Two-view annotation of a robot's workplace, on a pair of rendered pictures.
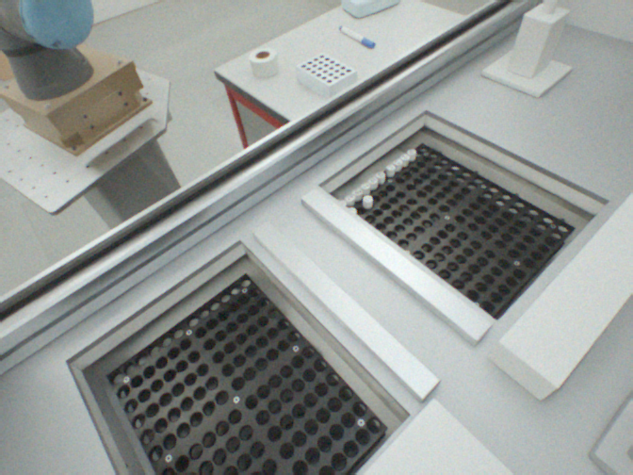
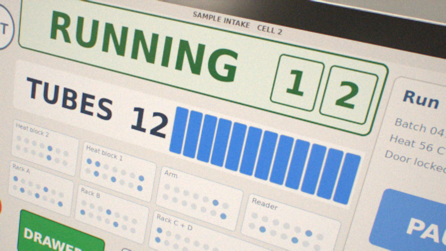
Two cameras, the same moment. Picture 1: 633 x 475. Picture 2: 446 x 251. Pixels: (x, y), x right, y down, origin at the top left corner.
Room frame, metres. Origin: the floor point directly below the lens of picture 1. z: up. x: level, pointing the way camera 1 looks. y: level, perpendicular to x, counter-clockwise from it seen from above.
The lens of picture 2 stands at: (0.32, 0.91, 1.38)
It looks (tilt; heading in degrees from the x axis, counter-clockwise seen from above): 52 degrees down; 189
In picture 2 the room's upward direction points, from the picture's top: 5 degrees counter-clockwise
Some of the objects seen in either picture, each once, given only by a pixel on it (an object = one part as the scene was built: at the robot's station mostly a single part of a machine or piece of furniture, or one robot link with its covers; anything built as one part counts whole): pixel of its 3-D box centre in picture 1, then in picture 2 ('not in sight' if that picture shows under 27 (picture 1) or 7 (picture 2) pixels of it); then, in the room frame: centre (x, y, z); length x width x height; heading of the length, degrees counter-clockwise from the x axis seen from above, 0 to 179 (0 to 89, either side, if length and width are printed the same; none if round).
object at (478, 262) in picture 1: (443, 233); not in sight; (0.29, -0.17, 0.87); 0.22 x 0.18 x 0.06; 33
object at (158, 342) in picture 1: (186, 327); not in sight; (0.20, 0.15, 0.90); 0.18 x 0.02 x 0.01; 123
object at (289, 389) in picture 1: (244, 408); not in sight; (0.11, 0.09, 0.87); 0.22 x 0.18 x 0.06; 33
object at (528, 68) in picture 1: (537, 39); not in sight; (0.49, -0.35, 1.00); 0.09 x 0.08 x 0.10; 33
